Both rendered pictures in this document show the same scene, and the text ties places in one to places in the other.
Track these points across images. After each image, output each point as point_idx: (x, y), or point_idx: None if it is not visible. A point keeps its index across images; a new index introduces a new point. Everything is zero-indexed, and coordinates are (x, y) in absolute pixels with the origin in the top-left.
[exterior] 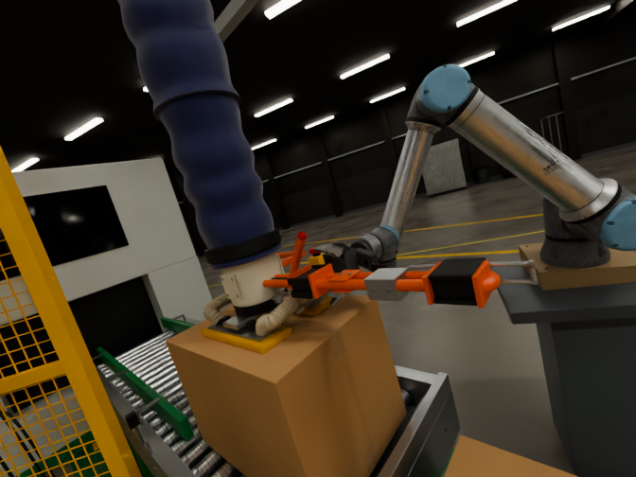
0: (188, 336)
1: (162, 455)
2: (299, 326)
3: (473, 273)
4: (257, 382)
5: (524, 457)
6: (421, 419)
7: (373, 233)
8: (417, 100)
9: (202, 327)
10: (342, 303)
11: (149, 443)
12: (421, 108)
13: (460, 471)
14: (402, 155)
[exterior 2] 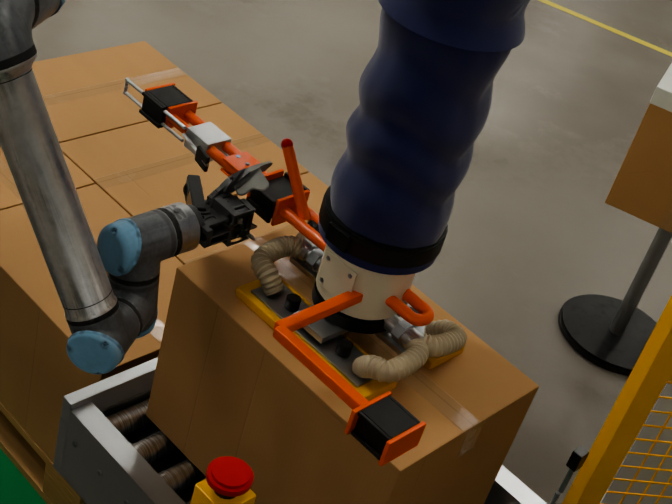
0: (491, 367)
1: (526, 494)
2: (297, 271)
3: (170, 85)
4: None
5: (63, 331)
6: (147, 361)
7: (158, 209)
8: (47, 5)
9: (478, 381)
10: (228, 282)
11: (554, 495)
12: (44, 17)
13: (133, 347)
14: (50, 119)
